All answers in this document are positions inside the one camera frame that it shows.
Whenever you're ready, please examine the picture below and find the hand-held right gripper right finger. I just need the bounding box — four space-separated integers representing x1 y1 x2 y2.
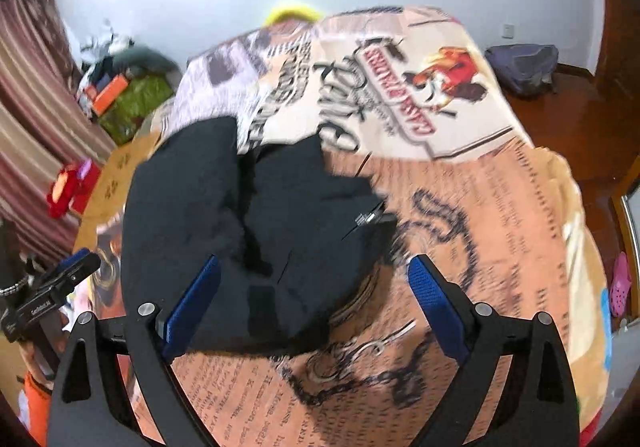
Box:
407 254 582 447

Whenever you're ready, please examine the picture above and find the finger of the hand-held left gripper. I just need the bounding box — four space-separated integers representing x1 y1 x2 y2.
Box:
59 249 102 284

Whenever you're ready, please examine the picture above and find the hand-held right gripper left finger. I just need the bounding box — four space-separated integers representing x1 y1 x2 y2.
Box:
47 254 222 447

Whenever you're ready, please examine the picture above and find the black zip jacket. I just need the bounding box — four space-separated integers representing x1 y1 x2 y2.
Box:
121 116 401 359

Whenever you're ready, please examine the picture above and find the person's left forearm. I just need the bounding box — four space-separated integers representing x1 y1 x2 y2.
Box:
0 222 30 300

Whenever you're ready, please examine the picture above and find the red toy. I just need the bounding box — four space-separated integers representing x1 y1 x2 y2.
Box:
46 159 101 218

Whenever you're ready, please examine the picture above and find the printed blanket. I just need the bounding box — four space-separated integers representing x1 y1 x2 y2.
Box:
75 4 616 447

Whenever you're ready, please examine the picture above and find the green patterned cloth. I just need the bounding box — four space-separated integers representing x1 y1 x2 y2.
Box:
97 74 173 145

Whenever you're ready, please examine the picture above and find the striped curtain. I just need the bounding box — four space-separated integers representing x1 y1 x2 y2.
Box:
0 0 118 273

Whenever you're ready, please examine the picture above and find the orange box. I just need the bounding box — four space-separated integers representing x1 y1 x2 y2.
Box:
92 76 128 116

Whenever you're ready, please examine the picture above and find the pink clog shoe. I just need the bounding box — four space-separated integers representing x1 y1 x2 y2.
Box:
610 252 632 318

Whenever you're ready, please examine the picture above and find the grey pillow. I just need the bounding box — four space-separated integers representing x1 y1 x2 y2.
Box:
112 47 173 76

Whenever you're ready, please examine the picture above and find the pile of white clutter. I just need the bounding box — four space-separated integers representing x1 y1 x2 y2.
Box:
82 19 133 62

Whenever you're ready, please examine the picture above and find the blue-grey backpack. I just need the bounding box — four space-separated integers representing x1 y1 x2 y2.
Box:
484 44 560 98

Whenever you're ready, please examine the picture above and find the yellow pillow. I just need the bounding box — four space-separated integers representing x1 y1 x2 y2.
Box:
265 0 323 26

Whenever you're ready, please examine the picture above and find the bead bracelet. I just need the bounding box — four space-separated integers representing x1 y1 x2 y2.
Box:
0 278 29 299

